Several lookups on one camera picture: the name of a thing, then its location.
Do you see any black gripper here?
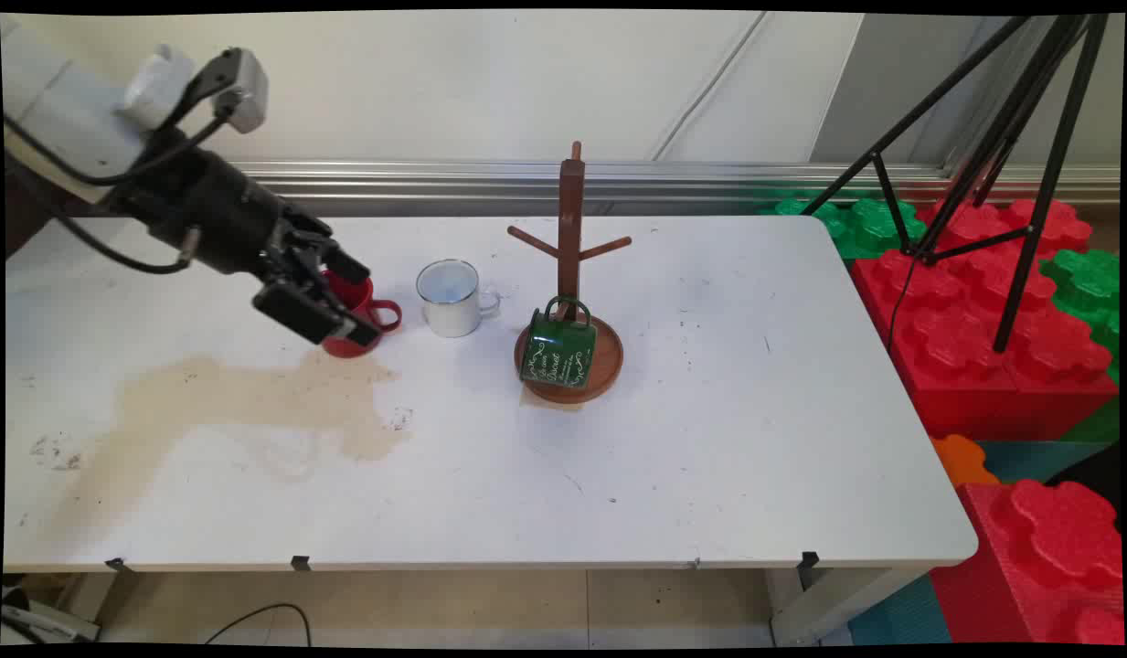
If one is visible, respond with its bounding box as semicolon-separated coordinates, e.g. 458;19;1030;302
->
115;128;382;349

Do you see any green mug with white lettering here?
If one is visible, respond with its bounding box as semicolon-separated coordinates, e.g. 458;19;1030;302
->
519;295;598;391

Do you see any red ceramic mug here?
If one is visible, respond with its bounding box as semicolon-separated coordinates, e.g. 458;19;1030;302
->
321;270;404;359

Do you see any white enamel mug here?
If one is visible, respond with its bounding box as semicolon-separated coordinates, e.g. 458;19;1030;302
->
416;259;502;339

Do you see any brown wooden mug tree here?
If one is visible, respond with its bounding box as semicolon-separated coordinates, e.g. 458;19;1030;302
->
507;141;633;405

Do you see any grey power strip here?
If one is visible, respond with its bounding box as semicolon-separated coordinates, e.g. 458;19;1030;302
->
1;589;102;645

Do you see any green foam block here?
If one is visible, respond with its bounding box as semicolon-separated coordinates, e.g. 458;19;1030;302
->
1038;247;1122;385
760;196;930;261

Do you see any white table leg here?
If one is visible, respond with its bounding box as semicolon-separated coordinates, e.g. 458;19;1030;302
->
769;567;930;648

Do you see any large red foam block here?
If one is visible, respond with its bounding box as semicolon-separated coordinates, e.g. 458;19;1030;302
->
851;196;1122;441

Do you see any orange foam block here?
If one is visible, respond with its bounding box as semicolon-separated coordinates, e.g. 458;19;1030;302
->
929;434;1001;490

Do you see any teal foam mat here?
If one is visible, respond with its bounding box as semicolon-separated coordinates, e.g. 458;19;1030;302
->
846;574;953;646

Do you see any black tripod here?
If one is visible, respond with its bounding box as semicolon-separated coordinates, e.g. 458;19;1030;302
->
801;14;1112;354

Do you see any teal foam block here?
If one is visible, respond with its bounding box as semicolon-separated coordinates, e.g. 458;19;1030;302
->
974;440;1112;485

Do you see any aluminium wall rail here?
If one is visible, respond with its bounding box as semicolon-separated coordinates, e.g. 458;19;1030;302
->
229;160;1122;217

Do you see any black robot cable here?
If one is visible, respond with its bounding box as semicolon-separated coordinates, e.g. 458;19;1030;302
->
51;210;201;276
4;87;239;186

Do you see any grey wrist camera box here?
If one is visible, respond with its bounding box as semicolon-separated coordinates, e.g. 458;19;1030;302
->
186;48;270;134

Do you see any black floor cable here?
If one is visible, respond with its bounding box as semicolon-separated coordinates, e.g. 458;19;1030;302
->
204;602;314;646

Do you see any thin black tripod cable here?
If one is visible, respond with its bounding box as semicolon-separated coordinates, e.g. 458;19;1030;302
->
887;256;920;357

